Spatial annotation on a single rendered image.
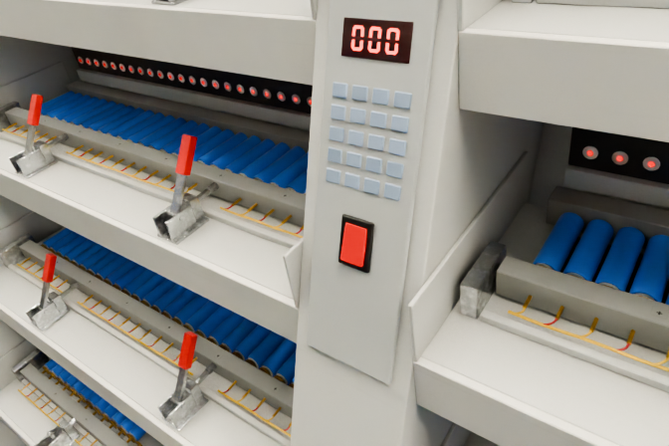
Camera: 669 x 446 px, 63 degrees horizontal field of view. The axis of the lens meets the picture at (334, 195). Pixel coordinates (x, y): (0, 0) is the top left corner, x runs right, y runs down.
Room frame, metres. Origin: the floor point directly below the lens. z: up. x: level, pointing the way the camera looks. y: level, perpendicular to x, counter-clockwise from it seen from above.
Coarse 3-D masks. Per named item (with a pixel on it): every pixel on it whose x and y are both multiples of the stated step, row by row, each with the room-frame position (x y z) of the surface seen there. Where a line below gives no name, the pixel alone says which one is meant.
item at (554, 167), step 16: (304, 128) 0.61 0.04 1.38; (544, 128) 0.46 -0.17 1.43; (560, 128) 0.45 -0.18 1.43; (544, 144) 0.46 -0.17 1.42; (560, 144) 0.45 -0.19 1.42; (544, 160) 0.46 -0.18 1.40; (560, 160) 0.45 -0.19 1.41; (544, 176) 0.46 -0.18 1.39; (560, 176) 0.45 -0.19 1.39; (544, 192) 0.45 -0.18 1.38; (592, 192) 0.43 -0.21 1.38
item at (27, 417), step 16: (16, 352) 0.74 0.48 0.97; (32, 352) 0.75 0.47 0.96; (0, 368) 0.72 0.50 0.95; (16, 368) 0.72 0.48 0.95; (0, 384) 0.72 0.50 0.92; (16, 384) 0.72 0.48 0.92; (0, 400) 0.70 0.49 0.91; (16, 400) 0.69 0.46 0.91; (32, 400) 0.69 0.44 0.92; (0, 416) 0.67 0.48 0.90; (16, 416) 0.67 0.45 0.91; (32, 416) 0.66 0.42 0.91; (96, 416) 0.65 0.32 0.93; (16, 432) 0.65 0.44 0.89; (32, 432) 0.64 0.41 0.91
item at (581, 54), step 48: (480, 0) 0.31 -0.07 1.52; (528, 0) 0.32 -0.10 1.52; (576, 0) 0.31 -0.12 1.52; (624, 0) 0.30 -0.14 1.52; (480, 48) 0.29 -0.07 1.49; (528, 48) 0.28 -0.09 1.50; (576, 48) 0.26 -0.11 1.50; (624, 48) 0.25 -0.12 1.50; (480, 96) 0.30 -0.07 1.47; (528, 96) 0.28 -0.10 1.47; (576, 96) 0.27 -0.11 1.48; (624, 96) 0.26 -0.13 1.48
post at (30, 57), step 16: (0, 48) 0.76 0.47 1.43; (16, 48) 0.78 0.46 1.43; (32, 48) 0.80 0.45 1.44; (48, 48) 0.82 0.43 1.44; (64, 48) 0.83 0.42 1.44; (0, 64) 0.76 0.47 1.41; (16, 64) 0.78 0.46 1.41; (32, 64) 0.79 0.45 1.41; (48, 64) 0.81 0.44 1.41; (64, 64) 0.83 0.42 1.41; (0, 80) 0.76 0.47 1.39; (16, 80) 0.78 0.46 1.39; (80, 80) 0.85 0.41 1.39; (0, 208) 0.74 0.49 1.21; (16, 208) 0.76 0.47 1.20; (0, 224) 0.74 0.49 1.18; (0, 320) 0.73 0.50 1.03; (0, 336) 0.73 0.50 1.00; (16, 336) 0.74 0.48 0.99; (0, 352) 0.72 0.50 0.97; (0, 432) 0.71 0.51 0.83
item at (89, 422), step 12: (24, 372) 0.72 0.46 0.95; (36, 372) 0.72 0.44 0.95; (36, 384) 0.69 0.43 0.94; (48, 384) 0.69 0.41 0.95; (48, 396) 0.67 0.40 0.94; (60, 396) 0.67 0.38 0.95; (60, 408) 0.66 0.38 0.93; (72, 408) 0.65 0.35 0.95; (84, 408) 0.64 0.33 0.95; (84, 420) 0.62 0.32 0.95; (96, 420) 0.62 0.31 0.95; (96, 432) 0.60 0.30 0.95; (108, 432) 0.60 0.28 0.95; (108, 444) 0.59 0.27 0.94; (120, 444) 0.58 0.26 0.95
